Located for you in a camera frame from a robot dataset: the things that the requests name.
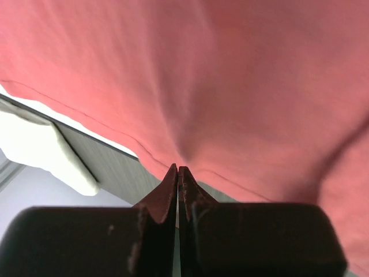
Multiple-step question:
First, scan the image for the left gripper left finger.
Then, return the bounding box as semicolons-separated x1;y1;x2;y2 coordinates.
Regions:
1;165;177;276

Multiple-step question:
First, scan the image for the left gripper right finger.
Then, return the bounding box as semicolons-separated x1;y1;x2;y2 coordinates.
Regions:
178;167;348;276

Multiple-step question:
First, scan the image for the pink t shirt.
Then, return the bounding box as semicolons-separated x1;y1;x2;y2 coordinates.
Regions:
1;1;368;276

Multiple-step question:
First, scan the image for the folded white t shirt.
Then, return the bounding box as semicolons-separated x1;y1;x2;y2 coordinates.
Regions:
1;100;100;196

